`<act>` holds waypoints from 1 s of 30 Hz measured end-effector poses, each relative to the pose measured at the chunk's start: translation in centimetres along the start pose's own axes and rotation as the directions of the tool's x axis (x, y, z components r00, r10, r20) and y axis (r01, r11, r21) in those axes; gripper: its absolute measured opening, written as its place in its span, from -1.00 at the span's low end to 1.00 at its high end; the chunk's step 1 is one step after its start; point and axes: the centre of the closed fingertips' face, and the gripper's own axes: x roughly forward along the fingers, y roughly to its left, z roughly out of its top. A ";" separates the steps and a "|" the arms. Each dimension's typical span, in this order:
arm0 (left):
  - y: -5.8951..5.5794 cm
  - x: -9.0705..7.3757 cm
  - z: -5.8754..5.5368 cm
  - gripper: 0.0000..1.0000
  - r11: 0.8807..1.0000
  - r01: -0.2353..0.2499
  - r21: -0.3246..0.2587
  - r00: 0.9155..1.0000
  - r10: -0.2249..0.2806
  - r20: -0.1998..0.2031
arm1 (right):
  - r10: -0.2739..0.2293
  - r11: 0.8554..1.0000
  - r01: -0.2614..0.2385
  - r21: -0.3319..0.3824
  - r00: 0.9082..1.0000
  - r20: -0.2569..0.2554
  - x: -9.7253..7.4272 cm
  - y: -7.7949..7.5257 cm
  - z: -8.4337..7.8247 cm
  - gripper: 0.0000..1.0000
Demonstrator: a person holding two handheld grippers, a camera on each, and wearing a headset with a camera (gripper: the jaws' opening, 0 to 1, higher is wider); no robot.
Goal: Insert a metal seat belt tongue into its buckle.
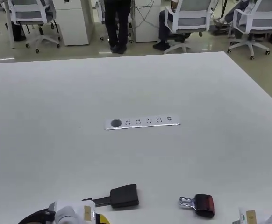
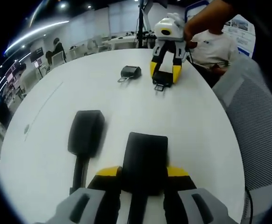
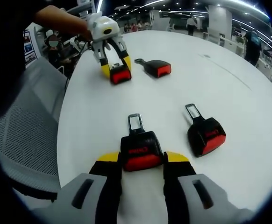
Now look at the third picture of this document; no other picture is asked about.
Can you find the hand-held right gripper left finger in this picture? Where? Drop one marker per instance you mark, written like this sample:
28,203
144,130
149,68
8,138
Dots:
84,193

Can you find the black red seat belt buckle tongue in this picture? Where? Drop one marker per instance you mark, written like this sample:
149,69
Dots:
120,75
206,137
158,67
140,149

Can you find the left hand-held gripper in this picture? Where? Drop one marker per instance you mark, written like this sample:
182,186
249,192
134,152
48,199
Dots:
102,25

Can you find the printed poster stand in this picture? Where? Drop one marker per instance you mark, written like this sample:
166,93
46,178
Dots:
29,50

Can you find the person's left forearm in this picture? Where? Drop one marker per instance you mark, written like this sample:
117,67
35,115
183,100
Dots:
61,19

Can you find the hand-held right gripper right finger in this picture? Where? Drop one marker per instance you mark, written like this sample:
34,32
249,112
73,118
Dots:
196,196

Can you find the grey mesh office chair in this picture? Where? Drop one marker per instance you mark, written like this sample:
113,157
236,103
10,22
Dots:
26,130

